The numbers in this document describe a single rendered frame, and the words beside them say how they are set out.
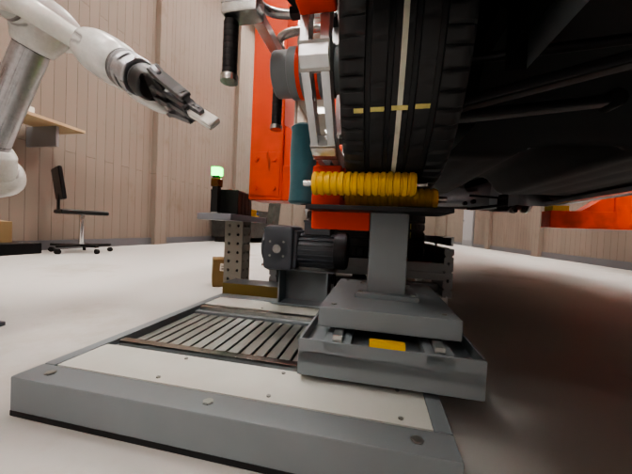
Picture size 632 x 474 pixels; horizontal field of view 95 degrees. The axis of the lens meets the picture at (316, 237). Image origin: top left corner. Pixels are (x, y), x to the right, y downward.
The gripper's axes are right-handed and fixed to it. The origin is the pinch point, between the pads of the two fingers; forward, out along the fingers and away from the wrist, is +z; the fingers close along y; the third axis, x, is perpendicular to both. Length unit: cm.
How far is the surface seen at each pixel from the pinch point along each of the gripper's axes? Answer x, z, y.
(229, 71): 13.3, -4.0, 2.4
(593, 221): 242, 197, -164
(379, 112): 16.3, 33.8, 9.2
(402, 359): -15, 63, -12
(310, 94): 15.4, 18.1, 6.0
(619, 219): 252, 213, -158
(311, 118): 14.5, 19.4, 1.1
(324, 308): -15, 45, -17
